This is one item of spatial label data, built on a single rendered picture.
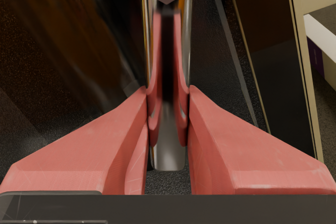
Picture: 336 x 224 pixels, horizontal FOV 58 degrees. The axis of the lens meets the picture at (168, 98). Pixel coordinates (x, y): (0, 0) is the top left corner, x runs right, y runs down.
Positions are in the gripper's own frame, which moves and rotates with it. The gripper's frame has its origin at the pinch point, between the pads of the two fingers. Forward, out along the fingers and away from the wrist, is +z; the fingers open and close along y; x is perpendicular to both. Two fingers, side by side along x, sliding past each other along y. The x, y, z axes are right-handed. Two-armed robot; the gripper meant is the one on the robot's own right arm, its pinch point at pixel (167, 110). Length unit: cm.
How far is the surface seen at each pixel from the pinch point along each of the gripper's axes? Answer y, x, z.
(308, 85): -8.3, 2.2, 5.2
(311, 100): -8.8, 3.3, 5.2
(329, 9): -29, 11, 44
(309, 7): -27, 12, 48
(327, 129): -18.1, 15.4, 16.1
